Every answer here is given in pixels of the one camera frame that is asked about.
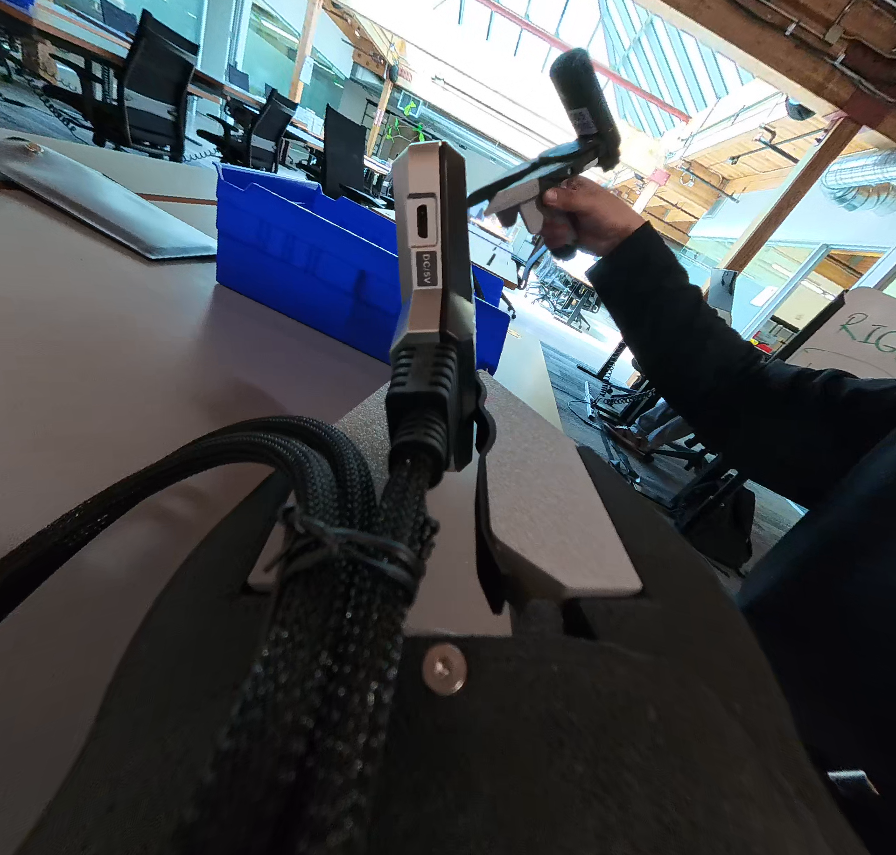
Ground person's right forearm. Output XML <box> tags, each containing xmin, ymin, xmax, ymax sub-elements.
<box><xmin>587</xmin><ymin>222</ymin><xmax>896</xmax><ymax>509</ymax></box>

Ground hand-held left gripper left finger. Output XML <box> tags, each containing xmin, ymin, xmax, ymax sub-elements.
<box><xmin>247</xmin><ymin>393</ymin><xmax>393</xmax><ymax>593</ymax></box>

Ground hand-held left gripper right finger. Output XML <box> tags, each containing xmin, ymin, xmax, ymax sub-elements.
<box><xmin>475</xmin><ymin>372</ymin><xmax>644</xmax><ymax>616</ymax></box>

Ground black office chair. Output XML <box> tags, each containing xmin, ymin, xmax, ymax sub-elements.
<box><xmin>198</xmin><ymin>87</ymin><xmax>301</xmax><ymax>174</ymax></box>
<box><xmin>301</xmin><ymin>104</ymin><xmax>387</xmax><ymax>207</ymax></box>
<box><xmin>42</xmin><ymin>8</ymin><xmax>202</xmax><ymax>163</ymax></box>

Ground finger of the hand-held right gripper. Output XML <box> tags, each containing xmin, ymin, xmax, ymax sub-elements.
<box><xmin>483</xmin><ymin>169</ymin><xmax>571</xmax><ymax>214</ymax></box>
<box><xmin>468</xmin><ymin>155</ymin><xmax>561</xmax><ymax>207</ymax></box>

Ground silver foil pouch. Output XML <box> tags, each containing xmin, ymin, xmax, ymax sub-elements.
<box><xmin>0</xmin><ymin>138</ymin><xmax>218</xmax><ymax>261</ymax></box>

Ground person's right hand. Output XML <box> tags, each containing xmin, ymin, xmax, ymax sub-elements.
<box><xmin>542</xmin><ymin>175</ymin><xmax>646</xmax><ymax>259</ymax></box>

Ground blue plastic bin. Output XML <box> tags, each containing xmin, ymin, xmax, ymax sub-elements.
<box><xmin>215</xmin><ymin>162</ymin><xmax>512</xmax><ymax>375</ymax></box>

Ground white handwritten sign board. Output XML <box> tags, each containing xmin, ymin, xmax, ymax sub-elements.
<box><xmin>780</xmin><ymin>287</ymin><xmax>896</xmax><ymax>380</ymax></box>

